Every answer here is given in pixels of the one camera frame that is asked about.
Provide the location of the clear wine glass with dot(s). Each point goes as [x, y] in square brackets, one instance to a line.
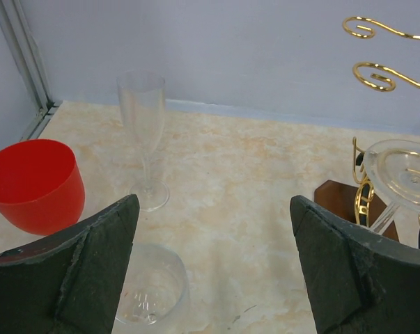
[155, 295]
[141, 96]
[393, 167]

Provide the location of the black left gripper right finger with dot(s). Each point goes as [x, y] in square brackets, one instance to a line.
[357, 281]

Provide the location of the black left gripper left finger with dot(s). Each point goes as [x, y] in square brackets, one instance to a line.
[69, 281]

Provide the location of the red plastic wine glass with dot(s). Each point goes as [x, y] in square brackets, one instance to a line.
[41, 189]

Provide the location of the gold wire glass rack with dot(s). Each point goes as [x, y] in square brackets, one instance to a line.
[361, 204]

